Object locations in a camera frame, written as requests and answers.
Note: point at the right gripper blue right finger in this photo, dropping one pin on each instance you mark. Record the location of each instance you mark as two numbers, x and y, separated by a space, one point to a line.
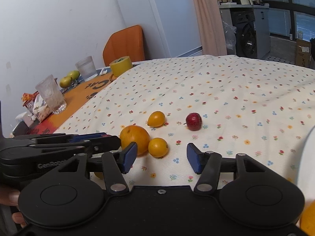
195 157

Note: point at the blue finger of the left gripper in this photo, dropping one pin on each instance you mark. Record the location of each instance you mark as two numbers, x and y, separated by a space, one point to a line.
82 137

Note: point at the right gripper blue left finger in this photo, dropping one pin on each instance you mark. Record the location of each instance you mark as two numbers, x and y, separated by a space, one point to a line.
127 157

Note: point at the large orange fruit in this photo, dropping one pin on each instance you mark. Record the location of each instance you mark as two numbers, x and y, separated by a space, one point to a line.
137 134

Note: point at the small yellow-orange fruit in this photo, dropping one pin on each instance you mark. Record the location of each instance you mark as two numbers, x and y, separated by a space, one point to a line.
158 147
156 119

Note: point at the small red apple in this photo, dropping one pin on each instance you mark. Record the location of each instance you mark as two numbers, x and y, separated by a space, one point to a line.
193 121

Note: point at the orange cat placemat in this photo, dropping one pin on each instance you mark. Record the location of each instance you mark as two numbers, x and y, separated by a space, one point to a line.
75 99

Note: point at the floral white tablecloth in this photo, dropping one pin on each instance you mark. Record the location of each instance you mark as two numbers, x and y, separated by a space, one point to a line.
261 108

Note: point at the snack packet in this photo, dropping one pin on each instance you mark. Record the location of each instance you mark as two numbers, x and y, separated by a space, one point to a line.
35 104

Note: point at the green apple left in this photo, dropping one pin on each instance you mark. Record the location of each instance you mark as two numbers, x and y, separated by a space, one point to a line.
65 82

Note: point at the green apple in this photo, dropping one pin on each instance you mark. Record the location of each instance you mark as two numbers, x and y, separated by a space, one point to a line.
74 75
65 82

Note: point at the frosted glass near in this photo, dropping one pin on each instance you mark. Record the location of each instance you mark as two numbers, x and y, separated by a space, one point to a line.
51 94

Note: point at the green apple right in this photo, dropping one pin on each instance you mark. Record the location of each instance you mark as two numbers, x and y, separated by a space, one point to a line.
74 75

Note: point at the clear glass far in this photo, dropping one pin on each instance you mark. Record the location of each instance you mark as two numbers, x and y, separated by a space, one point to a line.
87 69

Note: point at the yellow tape roll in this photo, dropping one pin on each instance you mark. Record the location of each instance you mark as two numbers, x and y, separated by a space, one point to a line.
120 66

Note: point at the orange chair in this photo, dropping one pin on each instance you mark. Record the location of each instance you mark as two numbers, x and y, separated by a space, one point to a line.
126 42

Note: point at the white plate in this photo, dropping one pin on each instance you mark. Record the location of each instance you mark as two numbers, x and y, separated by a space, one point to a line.
306 173

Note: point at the pink curtain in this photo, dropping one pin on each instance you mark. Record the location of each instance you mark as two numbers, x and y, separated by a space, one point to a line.
210 27

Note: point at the black washing machine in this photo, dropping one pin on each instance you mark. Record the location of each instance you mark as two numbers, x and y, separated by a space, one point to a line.
246 42

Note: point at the orange in plate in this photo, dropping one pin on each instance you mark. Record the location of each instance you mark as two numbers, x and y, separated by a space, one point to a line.
307 221

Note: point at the cardboard box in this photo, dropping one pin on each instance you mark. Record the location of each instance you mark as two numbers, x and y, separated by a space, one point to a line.
303 52

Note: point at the white kettle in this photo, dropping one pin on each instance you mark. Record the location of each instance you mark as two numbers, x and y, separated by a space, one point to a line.
246 2

